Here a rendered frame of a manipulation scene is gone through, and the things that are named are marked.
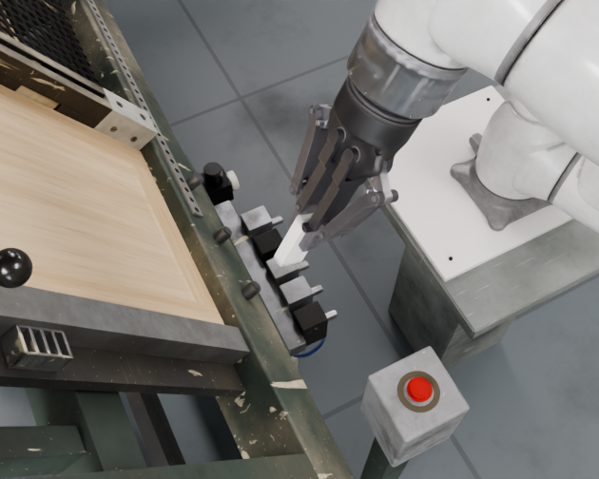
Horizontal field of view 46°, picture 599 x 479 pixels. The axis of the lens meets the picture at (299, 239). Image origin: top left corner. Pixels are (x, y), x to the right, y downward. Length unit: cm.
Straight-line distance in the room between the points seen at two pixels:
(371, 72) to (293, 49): 228
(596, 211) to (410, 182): 39
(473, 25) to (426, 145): 110
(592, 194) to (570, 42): 87
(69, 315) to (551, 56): 63
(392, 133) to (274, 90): 212
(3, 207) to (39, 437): 31
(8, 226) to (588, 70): 73
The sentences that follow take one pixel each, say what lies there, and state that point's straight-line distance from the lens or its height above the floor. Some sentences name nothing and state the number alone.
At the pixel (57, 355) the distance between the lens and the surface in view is 86.
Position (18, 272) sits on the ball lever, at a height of 145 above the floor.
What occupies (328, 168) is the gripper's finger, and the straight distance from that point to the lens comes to 68.
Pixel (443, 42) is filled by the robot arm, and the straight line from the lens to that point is 54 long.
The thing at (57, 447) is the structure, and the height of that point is 118.
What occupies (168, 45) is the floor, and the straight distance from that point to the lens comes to 292.
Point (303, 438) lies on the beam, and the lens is 116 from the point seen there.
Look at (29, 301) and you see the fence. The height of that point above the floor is 128.
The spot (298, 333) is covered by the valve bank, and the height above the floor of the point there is 74.
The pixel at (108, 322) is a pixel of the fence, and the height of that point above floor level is 118.
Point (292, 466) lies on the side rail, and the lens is 108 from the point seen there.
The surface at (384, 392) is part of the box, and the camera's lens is 115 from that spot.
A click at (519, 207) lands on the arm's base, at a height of 79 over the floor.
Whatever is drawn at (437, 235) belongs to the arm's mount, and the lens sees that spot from 148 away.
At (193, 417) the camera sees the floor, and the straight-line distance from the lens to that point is 212.
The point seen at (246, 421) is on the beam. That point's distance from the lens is 120.
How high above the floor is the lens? 202
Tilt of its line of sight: 60 degrees down
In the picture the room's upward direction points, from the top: straight up
